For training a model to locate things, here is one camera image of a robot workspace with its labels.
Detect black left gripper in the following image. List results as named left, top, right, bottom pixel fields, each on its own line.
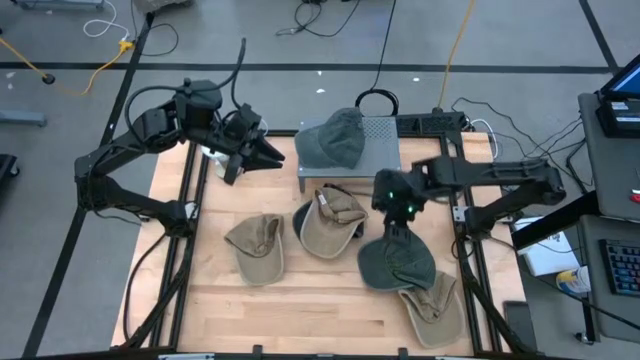
left=219, top=103, right=286, bottom=172

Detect dark green baseball cap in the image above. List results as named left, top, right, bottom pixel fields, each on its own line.
left=292, top=183, right=366, bottom=241
left=293, top=106, right=366, bottom=170
left=357, top=229, right=437, bottom=293

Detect tan baseball cap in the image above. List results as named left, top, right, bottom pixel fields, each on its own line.
left=398, top=271, right=466, bottom=350
left=298, top=185, right=370, bottom=260
left=223, top=213, right=286, bottom=287

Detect grey perforated metal stand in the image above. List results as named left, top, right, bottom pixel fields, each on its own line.
left=298, top=115, right=403, bottom=194

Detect black perforated power box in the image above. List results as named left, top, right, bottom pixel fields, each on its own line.
left=394, top=112, right=466, bottom=136

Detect white cardboard box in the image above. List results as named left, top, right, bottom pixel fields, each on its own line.
left=512, top=215, right=581, bottom=278

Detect black phone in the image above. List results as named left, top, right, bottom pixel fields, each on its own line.
left=502, top=299, right=540, bottom=354

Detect black metal beam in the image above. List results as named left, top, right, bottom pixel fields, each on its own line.
left=509, top=191, right=601, bottom=251

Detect white wipes canister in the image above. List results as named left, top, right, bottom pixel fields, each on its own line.
left=554, top=265, right=593, bottom=296

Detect grey fabric bundle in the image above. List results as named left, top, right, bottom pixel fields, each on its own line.
left=132, top=0, right=194, bottom=15

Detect grey desk top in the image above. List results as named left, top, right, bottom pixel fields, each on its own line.
left=578, top=92, right=640, bottom=222
left=577, top=214, right=640, bottom=346

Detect black keyboard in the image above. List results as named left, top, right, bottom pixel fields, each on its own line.
left=598, top=238, right=640, bottom=298

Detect grey metal table foot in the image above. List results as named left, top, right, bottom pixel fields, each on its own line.
left=0, top=110, right=48, bottom=128
left=10, top=0, right=107, bottom=11

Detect black labelled device box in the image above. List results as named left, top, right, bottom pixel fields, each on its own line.
left=595, top=97, right=640, bottom=140

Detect black caster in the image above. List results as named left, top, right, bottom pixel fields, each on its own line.
left=0, top=153, right=21, bottom=181

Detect laptop with blue screen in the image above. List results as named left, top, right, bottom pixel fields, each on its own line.
left=598, top=53, right=640, bottom=100

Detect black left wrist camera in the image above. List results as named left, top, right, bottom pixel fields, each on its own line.
left=223, top=153, right=247, bottom=186

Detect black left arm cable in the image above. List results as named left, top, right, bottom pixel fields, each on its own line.
left=124, top=37, right=249, bottom=131

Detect black hanging cable with coil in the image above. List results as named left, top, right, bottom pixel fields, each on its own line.
left=353, top=0, right=400, bottom=119

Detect white cable at frame corner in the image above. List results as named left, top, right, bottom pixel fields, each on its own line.
left=469, top=118, right=500, bottom=160

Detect black tangled floor cables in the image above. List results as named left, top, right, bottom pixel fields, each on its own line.
left=274, top=0, right=362, bottom=39

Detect black floor cable loop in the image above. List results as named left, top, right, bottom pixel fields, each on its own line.
left=130, top=0, right=180, bottom=57

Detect thin black floor cable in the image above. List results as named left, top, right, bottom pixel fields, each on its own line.
left=449, top=97, right=586, bottom=166

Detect black aluminium table frame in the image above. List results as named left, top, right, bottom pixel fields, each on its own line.
left=112, top=110, right=539, bottom=360

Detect yellow extension cable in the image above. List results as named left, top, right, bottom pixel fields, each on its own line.
left=0, top=37, right=135, bottom=97

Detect black left base cable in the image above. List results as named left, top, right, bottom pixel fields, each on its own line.
left=122, top=232, right=169, bottom=344

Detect thick black floor cable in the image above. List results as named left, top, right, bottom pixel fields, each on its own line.
left=564, top=139, right=594, bottom=194

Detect orange hanging cable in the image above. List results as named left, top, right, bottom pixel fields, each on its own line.
left=437, top=0, right=476, bottom=112

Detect white floor cable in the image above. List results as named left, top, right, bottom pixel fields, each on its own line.
left=82, top=0, right=132, bottom=42

